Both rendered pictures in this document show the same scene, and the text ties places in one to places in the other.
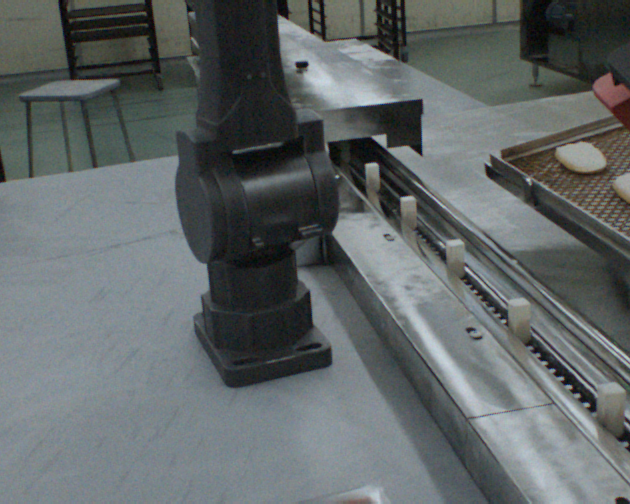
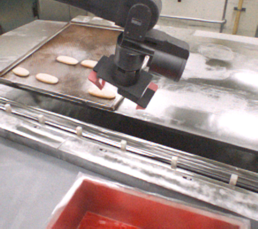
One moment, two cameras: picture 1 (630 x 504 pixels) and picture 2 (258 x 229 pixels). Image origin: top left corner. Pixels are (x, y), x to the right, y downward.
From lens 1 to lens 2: 0.29 m
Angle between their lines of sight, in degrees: 50
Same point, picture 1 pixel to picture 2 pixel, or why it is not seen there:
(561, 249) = (23, 95)
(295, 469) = (20, 180)
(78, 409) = not seen: outside the picture
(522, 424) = (69, 143)
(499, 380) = (54, 136)
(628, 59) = (101, 74)
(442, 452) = (48, 157)
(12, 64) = not seen: outside the picture
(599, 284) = (41, 101)
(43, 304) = not seen: outside the picture
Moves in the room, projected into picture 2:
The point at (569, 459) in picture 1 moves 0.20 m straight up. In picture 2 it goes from (84, 146) to (76, 77)
